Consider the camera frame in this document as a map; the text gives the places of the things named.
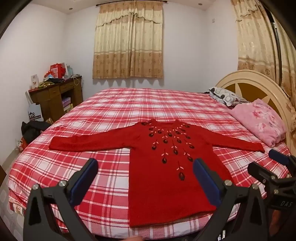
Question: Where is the white printed paper bag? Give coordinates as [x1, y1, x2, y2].
[25, 91, 44, 122]

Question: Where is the red knitted sweater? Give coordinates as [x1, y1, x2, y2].
[49, 119, 265, 228]

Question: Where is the grey patterned pillow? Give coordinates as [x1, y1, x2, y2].
[208, 87, 249, 107]

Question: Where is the red gift bag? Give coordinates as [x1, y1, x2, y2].
[50, 63, 66, 79]

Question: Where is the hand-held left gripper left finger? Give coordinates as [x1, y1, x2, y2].
[24, 158, 99, 233]

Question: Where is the pink floral pillow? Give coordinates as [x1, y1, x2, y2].
[229, 98, 287, 148]

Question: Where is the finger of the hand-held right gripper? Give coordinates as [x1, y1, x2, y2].
[268, 149, 296, 168]
[247, 161, 278, 189]

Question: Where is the brown wooden desk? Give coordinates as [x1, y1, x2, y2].
[29, 75, 84, 122]

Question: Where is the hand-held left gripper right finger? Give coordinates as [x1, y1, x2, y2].
[193, 158, 267, 241]

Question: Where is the beige floral side curtain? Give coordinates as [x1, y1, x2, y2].
[231, 0, 296, 102]

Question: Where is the dark curtain rod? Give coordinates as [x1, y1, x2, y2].
[83, 0, 171, 11]

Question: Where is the cream round headboard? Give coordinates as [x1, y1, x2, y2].
[215, 70, 296, 149]

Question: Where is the bed with red plaid sheet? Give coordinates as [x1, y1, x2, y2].
[8, 88, 292, 240]

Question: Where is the black bag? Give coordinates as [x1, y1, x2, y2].
[21, 120, 52, 142]

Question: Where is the beige window curtain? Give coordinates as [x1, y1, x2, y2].
[92, 0, 165, 80]

